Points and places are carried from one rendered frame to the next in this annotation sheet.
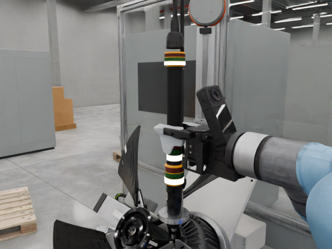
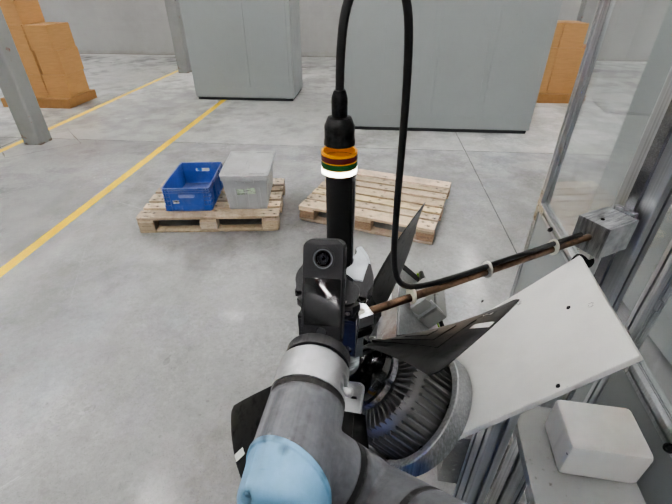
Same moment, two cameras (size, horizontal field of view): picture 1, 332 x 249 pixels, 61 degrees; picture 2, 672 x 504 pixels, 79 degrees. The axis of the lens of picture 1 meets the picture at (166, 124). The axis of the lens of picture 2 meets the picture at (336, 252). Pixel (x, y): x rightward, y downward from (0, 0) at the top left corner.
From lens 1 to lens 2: 53 cm
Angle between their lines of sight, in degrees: 53
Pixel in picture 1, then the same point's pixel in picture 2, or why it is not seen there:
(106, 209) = not seen: hidden behind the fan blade
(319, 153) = (258, 464)
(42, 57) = not seen: outside the picture
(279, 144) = (277, 402)
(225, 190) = (517, 366)
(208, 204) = (485, 366)
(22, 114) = (495, 71)
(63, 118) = (568, 82)
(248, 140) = (287, 361)
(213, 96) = (311, 262)
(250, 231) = (594, 447)
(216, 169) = not seen: hidden behind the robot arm
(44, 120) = (524, 85)
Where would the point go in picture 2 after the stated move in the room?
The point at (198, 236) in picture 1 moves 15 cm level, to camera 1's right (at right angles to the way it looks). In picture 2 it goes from (400, 399) to (468, 462)
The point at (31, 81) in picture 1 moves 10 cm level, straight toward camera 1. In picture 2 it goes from (524, 16) to (523, 16)
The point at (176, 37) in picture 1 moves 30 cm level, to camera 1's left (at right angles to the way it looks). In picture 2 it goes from (329, 130) to (213, 84)
